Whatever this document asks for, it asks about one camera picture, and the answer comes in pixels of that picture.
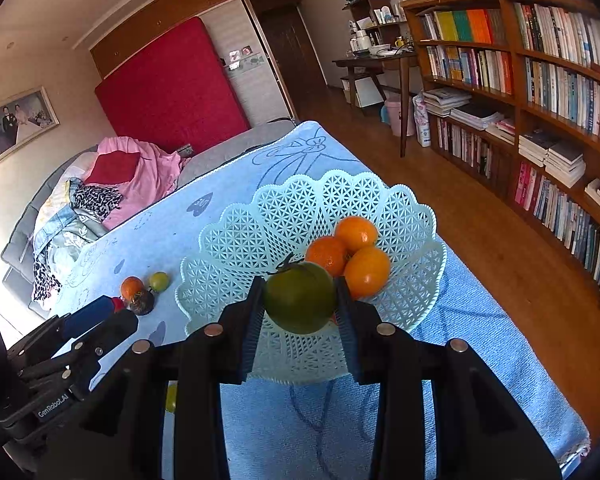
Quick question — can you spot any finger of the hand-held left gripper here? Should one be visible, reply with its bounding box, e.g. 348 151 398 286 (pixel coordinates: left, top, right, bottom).
20 310 139 396
7 296 115 366

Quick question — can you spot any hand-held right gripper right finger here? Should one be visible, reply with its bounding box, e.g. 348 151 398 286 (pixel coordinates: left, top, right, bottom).
334 277 563 480

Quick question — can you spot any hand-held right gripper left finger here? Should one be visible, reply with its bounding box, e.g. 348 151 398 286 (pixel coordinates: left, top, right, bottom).
35 276 266 480

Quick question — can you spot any dark brown round fruit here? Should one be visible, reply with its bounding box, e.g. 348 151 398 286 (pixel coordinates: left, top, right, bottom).
129 289 156 317

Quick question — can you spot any dimpled mandarin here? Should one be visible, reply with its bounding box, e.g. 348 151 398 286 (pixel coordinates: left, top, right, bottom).
305 236 350 278
120 276 145 301

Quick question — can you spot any large green tomato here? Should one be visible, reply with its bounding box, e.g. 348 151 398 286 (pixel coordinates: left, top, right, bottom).
263 255 338 336

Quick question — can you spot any large smooth orange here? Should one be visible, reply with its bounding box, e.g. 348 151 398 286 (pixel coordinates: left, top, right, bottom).
342 246 392 300

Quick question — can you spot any light blue lattice basket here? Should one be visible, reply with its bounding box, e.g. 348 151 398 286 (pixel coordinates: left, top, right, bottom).
174 169 448 386

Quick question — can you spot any oval smooth orange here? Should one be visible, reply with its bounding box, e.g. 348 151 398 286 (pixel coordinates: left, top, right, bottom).
334 216 380 256

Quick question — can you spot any black and white patterned cloth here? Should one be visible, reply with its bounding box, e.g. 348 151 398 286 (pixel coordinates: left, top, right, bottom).
32 183 123 301

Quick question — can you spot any red cushion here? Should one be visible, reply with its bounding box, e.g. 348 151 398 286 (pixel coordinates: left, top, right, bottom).
84 151 141 186

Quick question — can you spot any pink cloth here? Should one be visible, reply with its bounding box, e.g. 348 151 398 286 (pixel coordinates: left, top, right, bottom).
82 136 191 231

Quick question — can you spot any grey sofa bed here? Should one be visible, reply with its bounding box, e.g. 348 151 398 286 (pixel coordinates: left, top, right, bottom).
0 120 301 321

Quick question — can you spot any framed photo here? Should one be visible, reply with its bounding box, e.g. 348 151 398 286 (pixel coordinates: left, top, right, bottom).
0 86 60 168

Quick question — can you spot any pink bin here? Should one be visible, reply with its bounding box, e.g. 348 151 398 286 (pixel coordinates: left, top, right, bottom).
384 99 416 137

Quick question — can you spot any white patterned bag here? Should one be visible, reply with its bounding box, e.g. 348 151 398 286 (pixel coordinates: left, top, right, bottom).
412 92 433 148

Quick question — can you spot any red mattress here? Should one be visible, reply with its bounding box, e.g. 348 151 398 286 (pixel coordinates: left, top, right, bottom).
94 16 252 153

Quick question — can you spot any wooden desk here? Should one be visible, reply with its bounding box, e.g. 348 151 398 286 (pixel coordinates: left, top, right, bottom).
332 52 421 158

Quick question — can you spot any dark wooden door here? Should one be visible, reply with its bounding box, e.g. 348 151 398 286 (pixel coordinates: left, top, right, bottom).
247 0 328 111

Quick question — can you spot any wooden wardrobe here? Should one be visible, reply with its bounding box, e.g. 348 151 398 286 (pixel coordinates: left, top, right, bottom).
89 0 301 126

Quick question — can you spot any wooden bookshelf with books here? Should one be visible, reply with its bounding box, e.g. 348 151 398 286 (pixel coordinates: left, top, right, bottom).
402 0 600 296

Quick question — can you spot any small wooden shelf unit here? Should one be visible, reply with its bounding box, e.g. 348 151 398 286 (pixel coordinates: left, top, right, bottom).
342 0 411 56

